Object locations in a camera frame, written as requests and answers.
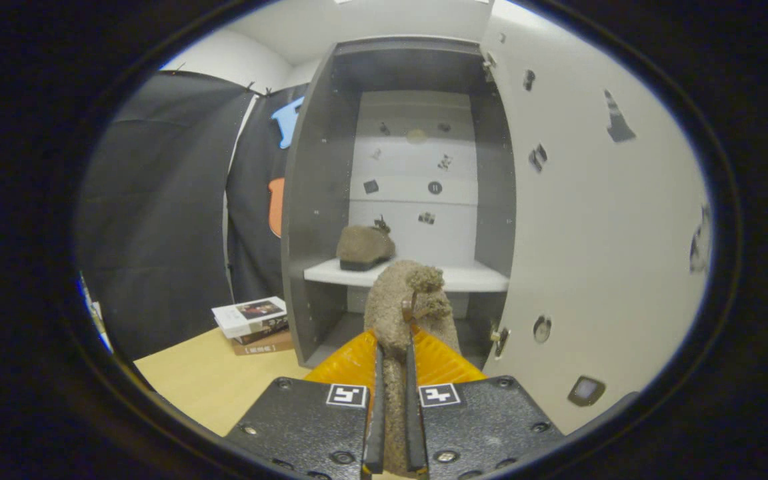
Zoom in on dark book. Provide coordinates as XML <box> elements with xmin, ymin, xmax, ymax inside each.
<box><xmin>234</xmin><ymin>322</ymin><xmax>289</xmax><ymax>345</ymax></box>

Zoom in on brown fuzzy shoe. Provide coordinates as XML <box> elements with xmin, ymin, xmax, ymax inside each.
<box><xmin>336</xmin><ymin>217</ymin><xmax>397</xmax><ymax>272</ymax></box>
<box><xmin>364</xmin><ymin>260</ymin><xmax>461</xmax><ymax>477</ymax></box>

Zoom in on white book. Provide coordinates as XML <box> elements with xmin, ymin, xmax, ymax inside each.
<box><xmin>212</xmin><ymin>297</ymin><xmax>288</xmax><ymax>339</ymax></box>

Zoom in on white cabinet shelf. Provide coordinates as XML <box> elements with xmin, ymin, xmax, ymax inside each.
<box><xmin>303</xmin><ymin>258</ymin><xmax>510</xmax><ymax>293</ymax></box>

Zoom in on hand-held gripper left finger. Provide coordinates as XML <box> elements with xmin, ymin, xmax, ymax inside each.
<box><xmin>224</xmin><ymin>328</ymin><xmax>385</xmax><ymax>480</ymax></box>

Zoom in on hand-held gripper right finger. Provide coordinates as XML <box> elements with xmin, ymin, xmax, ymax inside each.
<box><xmin>405</xmin><ymin>325</ymin><xmax>566</xmax><ymax>480</ymax></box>

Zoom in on grey shoe cabinet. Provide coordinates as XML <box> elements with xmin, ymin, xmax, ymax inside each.
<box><xmin>281</xmin><ymin>37</ymin><xmax>518</xmax><ymax>369</ymax></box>

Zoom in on brown book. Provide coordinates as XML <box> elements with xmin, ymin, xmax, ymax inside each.
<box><xmin>232</xmin><ymin>331</ymin><xmax>295</xmax><ymax>356</ymax></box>

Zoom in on light grey shoe cabinet door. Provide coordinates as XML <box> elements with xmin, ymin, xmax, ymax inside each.
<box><xmin>481</xmin><ymin>0</ymin><xmax>715</xmax><ymax>434</ymax></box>

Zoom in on black backdrop cloth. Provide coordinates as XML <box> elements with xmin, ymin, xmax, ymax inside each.
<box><xmin>76</xmin><ymin>70</ymin><xmax>308</xmax><ymax>361</ymax></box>

